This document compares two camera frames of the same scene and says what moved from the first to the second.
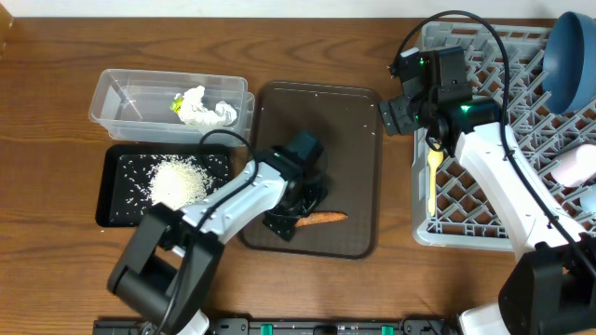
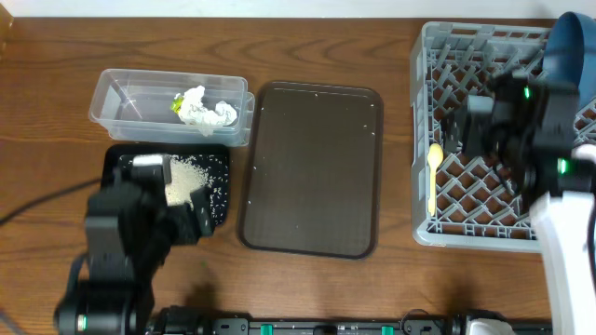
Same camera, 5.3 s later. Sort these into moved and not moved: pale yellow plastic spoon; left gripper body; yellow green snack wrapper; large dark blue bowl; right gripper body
Moved: right gripper body; left gripper body
Not moved: large dark blue bowl; pale yellow plastic spoon; yellow green snack wrapper
